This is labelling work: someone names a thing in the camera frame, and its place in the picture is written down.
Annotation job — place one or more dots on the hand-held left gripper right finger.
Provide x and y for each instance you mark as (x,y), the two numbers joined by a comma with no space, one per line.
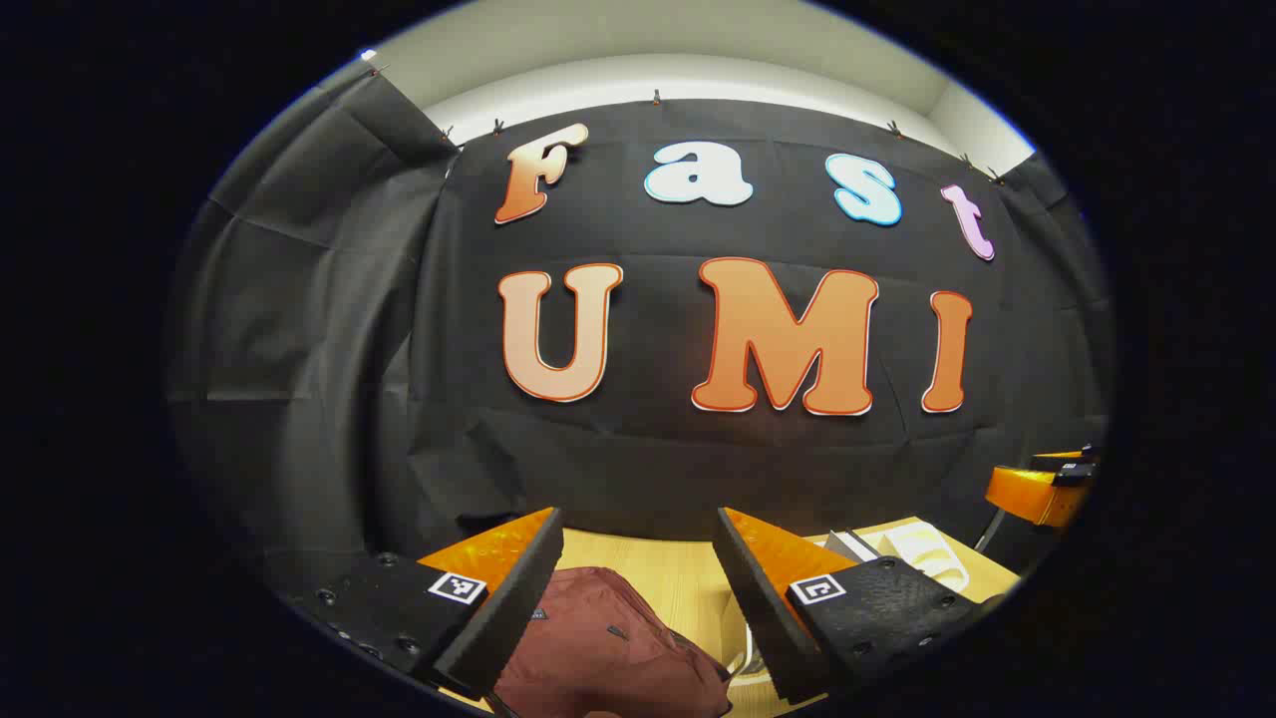
(763,618)

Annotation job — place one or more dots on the white slotted bookshelf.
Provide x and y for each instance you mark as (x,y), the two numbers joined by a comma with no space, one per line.
(922,553)

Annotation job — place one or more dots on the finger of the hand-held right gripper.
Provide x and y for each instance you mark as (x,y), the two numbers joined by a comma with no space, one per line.
(1032,494)

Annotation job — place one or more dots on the maroon fabric schoolbag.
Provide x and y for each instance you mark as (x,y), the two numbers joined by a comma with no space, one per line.
(598,648)

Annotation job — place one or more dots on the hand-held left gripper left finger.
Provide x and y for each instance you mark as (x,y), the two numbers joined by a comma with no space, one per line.
(508,618)

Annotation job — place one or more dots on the black backdrop cloth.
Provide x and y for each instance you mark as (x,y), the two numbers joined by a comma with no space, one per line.
(698,459)

